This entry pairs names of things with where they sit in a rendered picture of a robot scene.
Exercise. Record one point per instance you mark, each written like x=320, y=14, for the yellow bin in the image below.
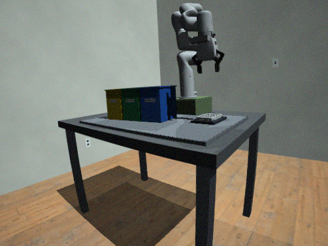
x=114, y=104

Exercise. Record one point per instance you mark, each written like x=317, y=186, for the green bin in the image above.
x=131, y=104

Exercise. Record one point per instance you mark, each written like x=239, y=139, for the blue open-top bin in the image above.
x=158, y=103

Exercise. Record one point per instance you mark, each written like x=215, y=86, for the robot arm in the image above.
x=182, y=22

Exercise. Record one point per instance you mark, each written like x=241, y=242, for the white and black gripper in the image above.
x=206, y=51

